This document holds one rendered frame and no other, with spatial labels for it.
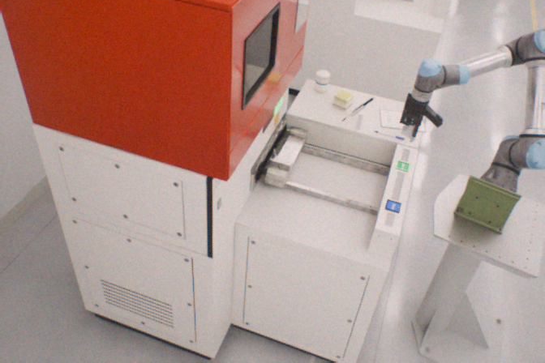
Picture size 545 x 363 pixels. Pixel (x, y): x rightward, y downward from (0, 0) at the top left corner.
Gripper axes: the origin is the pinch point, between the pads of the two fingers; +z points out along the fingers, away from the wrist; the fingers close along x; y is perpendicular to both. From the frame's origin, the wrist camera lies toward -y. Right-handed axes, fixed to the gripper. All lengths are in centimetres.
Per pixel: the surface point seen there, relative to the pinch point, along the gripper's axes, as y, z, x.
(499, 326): -73, 109, -10
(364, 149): 18.9, 22.7, -15.0
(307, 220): 31, 29, 33
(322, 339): 13, 88, 46
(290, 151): 50, 23, 1
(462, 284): -41, 67, 7
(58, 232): 177, 111, 25
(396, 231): -2.6, 14.7, 38.3
